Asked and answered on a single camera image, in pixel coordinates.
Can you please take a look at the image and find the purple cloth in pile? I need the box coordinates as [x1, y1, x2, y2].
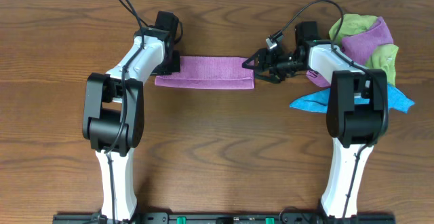
[305, 16, 394, 88]

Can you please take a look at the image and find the green cloth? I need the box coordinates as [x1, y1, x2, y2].
[328, 14, 399, 87]

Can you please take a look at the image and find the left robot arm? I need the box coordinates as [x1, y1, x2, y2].
[82, 26, 179, 223]

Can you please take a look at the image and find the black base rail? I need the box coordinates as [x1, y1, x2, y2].
[52, 211, 397, 224]

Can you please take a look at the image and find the blue cloth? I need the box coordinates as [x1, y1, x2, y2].
[289, 85, 415, 113]

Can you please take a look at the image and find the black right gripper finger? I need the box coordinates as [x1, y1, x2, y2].
[254, 71, 286, 83]
[242, 48, 267, 71]

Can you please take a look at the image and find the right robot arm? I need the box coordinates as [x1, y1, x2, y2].
[242, 40, 388, 223]

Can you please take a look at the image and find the purple cloth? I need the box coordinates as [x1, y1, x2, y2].
[155, 56, 255, 90]
[305, 16, 394, 88]

